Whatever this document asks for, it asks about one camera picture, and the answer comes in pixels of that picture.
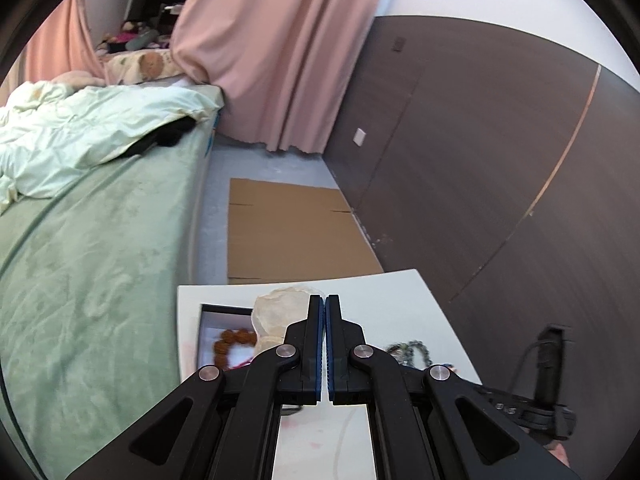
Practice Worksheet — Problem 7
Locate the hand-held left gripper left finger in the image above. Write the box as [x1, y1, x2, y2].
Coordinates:
[65, 295, 321, 480]

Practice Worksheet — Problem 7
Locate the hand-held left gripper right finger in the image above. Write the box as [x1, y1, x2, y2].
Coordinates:
[326, 294, 581, 480]

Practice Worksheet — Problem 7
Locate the beige cloth pouch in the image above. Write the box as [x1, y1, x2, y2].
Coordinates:
[251, 283, 328, 352]

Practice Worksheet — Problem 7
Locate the brown bead bracelet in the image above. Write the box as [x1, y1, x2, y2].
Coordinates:
[213, 328, 258, 368]

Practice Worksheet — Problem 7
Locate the dark green bead bracelet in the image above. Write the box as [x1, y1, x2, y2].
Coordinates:
[386, 339, 432, 370]

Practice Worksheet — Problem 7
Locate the black jewelry box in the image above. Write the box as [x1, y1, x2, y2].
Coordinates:
[198, 302, 257, 372]

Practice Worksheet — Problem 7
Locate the white table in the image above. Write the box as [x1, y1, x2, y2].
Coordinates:
[177, 268, 485, 480]

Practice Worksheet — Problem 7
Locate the flat cardboard sheet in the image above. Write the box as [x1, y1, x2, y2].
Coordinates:
[228, 177, 385, 285]

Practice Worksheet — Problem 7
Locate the bed with green sheet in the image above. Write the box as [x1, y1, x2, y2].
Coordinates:
[0, 72, 224, 480]

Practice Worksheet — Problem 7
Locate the black cloth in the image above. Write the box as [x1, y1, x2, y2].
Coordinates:
[124, 116, 197, 159]

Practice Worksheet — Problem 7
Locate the wide pink curtain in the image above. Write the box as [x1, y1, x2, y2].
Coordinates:
[170, 0, 397, 154]

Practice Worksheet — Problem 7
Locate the pale green duvet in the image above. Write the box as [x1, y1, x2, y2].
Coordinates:
[0, 80, 222, 204]

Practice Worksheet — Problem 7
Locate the patterned cream pillow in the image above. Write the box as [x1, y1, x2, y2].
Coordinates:
[106, 48, 184, 84]

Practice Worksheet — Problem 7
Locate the heap of plush toys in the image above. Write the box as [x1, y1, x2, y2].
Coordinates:
[96, 19, 174, 54]

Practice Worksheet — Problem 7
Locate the narrow pink curtain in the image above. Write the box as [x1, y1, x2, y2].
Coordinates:
[24, 0, 109, 84]

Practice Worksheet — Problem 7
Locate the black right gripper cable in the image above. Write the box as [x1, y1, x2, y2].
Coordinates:
[509, 339, 547, 397]

